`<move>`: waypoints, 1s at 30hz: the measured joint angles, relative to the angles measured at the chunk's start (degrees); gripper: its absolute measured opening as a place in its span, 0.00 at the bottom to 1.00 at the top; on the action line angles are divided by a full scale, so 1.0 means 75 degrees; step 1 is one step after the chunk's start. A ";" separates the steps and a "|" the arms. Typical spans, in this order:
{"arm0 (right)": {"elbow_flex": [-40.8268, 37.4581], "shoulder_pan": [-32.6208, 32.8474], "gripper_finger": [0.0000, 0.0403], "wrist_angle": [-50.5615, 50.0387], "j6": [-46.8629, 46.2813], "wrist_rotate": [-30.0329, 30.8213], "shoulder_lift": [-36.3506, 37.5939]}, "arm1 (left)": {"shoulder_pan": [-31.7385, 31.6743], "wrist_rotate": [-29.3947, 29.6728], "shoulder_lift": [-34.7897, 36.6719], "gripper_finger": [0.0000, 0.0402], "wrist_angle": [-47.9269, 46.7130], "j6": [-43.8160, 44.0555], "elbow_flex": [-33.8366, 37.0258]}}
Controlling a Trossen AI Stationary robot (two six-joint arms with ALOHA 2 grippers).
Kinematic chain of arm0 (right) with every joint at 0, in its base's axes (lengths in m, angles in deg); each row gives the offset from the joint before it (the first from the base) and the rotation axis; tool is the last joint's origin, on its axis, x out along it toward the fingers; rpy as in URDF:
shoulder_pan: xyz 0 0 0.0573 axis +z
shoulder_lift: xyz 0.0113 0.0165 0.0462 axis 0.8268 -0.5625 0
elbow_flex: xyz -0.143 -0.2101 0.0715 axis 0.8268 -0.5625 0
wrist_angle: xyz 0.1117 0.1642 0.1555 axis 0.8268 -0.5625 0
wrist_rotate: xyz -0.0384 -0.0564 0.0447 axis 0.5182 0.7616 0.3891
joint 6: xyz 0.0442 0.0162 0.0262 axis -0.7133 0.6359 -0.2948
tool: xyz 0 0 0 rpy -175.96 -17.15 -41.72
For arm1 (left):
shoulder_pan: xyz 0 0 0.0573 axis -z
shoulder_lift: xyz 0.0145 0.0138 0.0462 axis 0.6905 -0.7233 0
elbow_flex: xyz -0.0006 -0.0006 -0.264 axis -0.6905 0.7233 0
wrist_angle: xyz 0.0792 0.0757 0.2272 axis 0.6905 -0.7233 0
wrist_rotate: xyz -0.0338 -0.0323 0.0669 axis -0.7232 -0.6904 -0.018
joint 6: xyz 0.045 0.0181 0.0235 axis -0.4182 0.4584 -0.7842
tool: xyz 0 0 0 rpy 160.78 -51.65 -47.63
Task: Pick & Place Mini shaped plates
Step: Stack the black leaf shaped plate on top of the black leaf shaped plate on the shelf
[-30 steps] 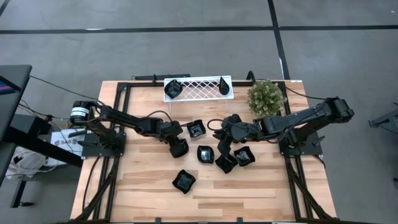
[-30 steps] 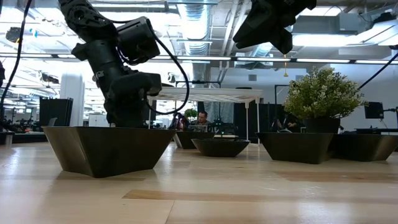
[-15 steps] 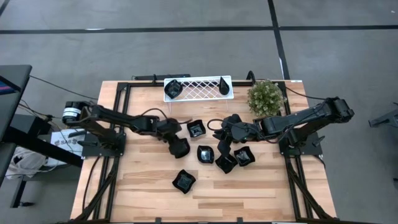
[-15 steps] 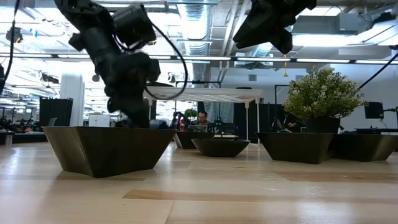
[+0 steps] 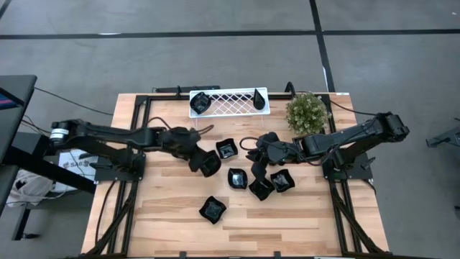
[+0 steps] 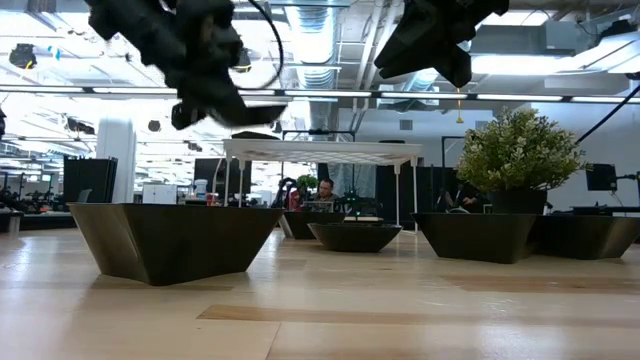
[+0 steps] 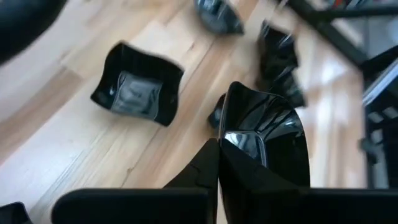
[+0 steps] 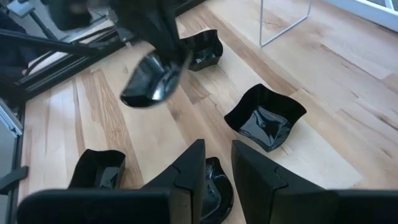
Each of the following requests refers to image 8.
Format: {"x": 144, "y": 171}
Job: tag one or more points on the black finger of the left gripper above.
{"x": 136, "y": 18}
{"x": 169, "y": 31}

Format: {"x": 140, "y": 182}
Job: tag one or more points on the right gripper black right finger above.
{"x": 264, "y": 193}

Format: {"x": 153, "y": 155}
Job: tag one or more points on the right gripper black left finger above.
{"x": 183, "y": 193}

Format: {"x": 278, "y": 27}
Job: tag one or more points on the black leaf-shaped mini plate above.
{"x": 217, "y": 193}
{"x": 149, "y": 84}

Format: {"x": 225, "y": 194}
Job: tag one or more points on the black square mini plate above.
{"x": 264, "y": 124}
{"x": 96, "y": 168}
{"x": 205, "y": 46}

